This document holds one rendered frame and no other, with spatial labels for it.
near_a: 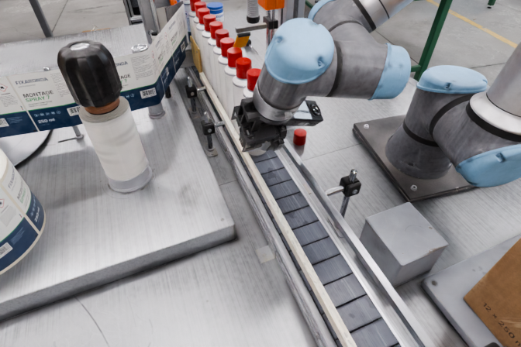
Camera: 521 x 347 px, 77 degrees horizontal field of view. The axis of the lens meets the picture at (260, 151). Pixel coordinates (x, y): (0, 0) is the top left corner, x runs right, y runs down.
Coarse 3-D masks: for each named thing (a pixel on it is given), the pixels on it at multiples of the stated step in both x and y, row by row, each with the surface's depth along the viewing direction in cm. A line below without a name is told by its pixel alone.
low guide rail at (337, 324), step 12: (204, 84) 95; (216, 96) 89; (216, 108) 87; (228, 120) 80; (240, 144) 74; (252, 168) 68; (264, 192) 64; (276, 204) 61; (276, 216) 60; (288, 228) 58; (288, 240) 57; (300, 252) 54; (300, 264) 54; (312, 276) 51; (312, 288) 51; (324, 300) 48; (336, 312) 47; (336, 324) 46; (348, 336) 45
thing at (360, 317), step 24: (264, 168) 73; (288, 192) 68; (288, 216) 64; (312, 216) 64; (312, 240) 60; (312, 264) 56; (336, 264) 56; (336, 288) 53; (360, 288) 53; (360, 312) 50; (336, 336) 48; (360, 336) 48; (384, 336) 48
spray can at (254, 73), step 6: (252, 72) 64; (258, 72) 64; (252, 78) 63; (252, 84) 64; (246, 90) 66; (252, 90) 65; (246, 96) 66; (252, 96) 65; (258, 150) 75; (258, 156) 76
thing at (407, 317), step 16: (288, 144) 67; (304, 176) 61; (320, 192) 57; (336, 224) 54; (352, 240) 50; (368, 256) 48; (368, 272) 48; (384, 288) 45; (400, 304) 43; (416, 320) 42; (416, 336) 41
